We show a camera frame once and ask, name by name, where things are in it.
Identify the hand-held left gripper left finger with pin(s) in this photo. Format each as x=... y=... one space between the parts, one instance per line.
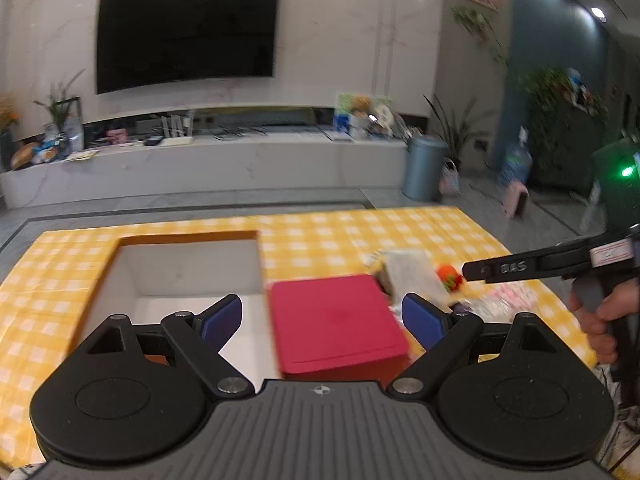
x=222 y=317

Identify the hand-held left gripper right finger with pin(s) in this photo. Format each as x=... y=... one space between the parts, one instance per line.
x=422 y=320

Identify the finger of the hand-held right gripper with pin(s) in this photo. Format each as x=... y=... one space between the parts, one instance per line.
x=505 y=267

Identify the white textured cloth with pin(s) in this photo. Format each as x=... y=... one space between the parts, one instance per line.
x=412 y=272

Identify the cardboard box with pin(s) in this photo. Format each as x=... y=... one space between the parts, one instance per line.
x=185 y=270

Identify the orange soft toy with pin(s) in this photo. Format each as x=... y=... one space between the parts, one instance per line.
x=448 y=277

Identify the person's right hand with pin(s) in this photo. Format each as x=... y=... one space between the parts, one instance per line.
x=612 y=317

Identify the clear patterned plastic packet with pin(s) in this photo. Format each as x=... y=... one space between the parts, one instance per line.
x=500 y=300

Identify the dark cabinet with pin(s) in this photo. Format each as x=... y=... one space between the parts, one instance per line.
x=570 y=155

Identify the pink stool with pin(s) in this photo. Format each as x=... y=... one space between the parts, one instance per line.
x=515 y=202

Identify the pink small bag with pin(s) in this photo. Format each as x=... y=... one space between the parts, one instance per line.
x=449 y=180

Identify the blue water bottle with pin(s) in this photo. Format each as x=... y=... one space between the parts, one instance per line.
x=517 y=162

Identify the bushy green plant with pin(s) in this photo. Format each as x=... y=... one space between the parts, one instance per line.
x=550 y=95

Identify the grey round trash can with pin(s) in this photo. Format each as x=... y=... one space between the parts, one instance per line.
x=424 y=167

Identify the yellow checked tablecloth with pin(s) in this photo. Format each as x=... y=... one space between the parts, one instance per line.
x=320 y=232

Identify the long-leaf potted floor plant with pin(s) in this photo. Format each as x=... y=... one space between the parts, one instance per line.
x=457 y=125

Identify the white marble television console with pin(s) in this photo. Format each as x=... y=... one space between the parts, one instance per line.
x=225 y=165

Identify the round ceiling light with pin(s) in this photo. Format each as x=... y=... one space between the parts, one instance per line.
x=597 y=12

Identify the white antenna router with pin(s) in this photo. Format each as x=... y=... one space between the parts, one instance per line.
x=176 y=135

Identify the black small device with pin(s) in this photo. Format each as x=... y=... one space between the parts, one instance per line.
x=153 y=140

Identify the pile of plush toys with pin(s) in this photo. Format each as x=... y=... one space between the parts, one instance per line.
x=365 y=115

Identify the beige papers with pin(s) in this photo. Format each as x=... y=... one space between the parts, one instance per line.
x=80 y=155

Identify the hanging ivy plant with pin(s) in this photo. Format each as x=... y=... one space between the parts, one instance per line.
x=475 y=22

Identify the blue snack packet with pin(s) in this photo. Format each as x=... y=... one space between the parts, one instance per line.
x=48 y=154

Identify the brown bread loaf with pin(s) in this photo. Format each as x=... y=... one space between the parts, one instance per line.
x=25 y=155

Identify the green plant in glass vase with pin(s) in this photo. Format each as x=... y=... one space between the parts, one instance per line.
x=62 y=115

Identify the dried flowers in dark vase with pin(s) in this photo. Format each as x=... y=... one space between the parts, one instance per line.
x=6 y=125

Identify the black wall television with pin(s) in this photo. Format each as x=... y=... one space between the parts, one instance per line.
x=187 y=30

